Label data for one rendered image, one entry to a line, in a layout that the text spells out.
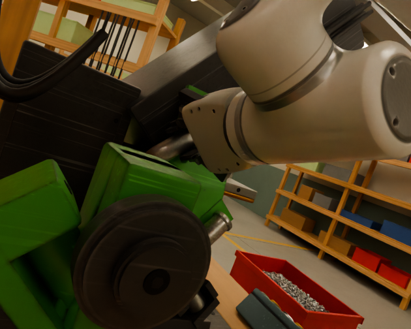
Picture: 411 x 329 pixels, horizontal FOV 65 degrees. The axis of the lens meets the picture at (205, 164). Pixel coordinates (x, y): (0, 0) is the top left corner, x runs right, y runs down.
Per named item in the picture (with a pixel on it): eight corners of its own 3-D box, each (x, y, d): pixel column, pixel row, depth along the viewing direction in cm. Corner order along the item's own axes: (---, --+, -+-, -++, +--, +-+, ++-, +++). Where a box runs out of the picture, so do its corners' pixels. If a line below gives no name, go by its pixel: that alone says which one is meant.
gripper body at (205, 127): (295, 151, 38) (237, 156, 48) (263, 70, 36) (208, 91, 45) (254, 184, 35) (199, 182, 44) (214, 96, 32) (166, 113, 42)
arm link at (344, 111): (220, 117, 30) (276, 181, 34) (349, 83, 19) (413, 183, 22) (263, 59, 33) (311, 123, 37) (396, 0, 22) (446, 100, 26)
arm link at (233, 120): (311, 145, 37) (291, 147, 39) (282, 71, 35) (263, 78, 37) (263, 183, 33) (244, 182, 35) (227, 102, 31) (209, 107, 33)
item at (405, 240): (402, 311, 447) (466, 160, 434) (262, 224, 699) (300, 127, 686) (419, 311, 477) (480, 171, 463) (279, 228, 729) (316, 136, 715)
